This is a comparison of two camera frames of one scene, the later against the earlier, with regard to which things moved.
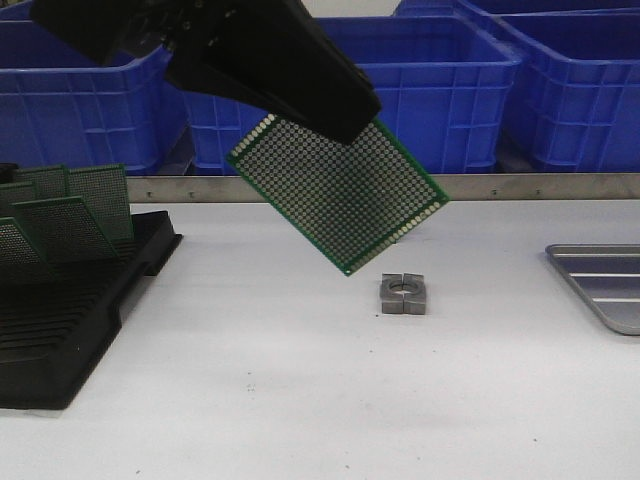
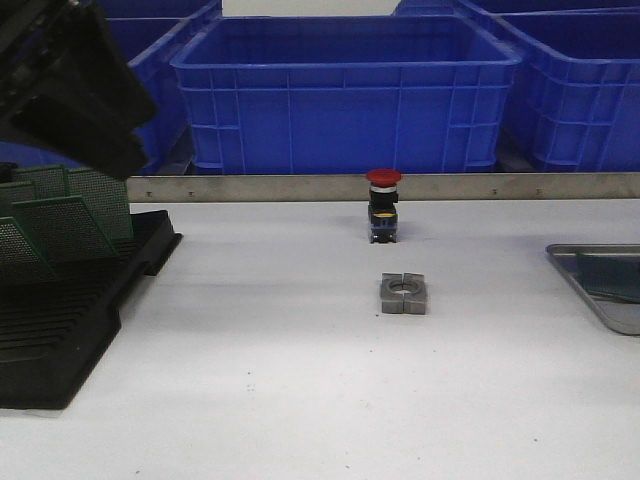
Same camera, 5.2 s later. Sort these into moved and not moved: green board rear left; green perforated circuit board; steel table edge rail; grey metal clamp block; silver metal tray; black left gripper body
Moved: black left gripper body; green perforated circuit board
Not moved: green board rear left; grey metal clamp block; steel table edge rail; silver metal tray
